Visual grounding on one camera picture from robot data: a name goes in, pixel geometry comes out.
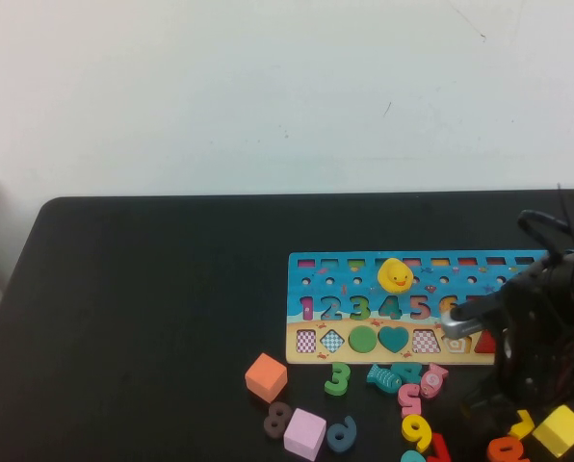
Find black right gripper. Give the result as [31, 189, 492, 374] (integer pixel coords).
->
[483, 307, 574, 432]

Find yellow pentagon piece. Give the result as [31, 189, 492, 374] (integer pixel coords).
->
[508, 408, 537, 440]

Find red triangle piece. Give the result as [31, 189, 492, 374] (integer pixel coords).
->
[473, 329, 498, 355]

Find pink fish piece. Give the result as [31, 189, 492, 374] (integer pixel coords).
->
[419, 363, 450, 400]

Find teal striped fish piece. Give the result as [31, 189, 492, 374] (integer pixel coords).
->
[366, 363, 404, 395]

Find teal heart piece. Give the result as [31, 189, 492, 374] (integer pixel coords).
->
[378, 325, 410, 355]

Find green circle piece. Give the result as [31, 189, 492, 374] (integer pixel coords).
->
[348, 324, 378, 355]

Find colourful wooden puzzle board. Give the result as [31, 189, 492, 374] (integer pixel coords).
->
[285, 249, 574, 367]

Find yellow square block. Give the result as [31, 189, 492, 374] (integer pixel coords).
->
[531, 403, 574, 459]

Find orange number zero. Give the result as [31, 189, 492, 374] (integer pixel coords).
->
[486, 435, 530, 462]

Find red number seven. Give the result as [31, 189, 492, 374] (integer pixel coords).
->
[426, 431, 455, 462]

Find yellow number nine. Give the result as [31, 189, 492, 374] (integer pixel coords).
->
[401, 413, 433, 453]

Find pink number five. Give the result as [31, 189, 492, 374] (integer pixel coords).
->
[396, 383, 423, 419]

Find teal number four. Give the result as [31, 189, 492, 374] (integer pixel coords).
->
[390, 360, 423, 386]

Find dark blue number six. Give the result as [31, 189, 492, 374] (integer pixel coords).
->
[326, 416, 358, 454]

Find green number three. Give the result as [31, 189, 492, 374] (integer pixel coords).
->
[324, 362, 352, 398]

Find yellow rubber duck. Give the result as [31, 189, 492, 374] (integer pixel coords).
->
[376, 257, 415, 295]

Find black zip tie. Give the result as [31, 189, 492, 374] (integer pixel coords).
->
[556, 181, 574, 256]

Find lilac square block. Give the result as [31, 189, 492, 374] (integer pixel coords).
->
[282, 407, 327, 461]

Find brown number eight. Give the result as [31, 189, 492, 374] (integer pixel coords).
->
[262, 401, 293, 439]

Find orange square block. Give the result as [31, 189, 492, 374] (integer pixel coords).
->
[244, 352, 289, 404]

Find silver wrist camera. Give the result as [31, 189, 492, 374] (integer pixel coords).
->
[439, 295, 508, 341]

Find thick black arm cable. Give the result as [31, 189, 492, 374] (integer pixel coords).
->
[516, 209, 574, 247]

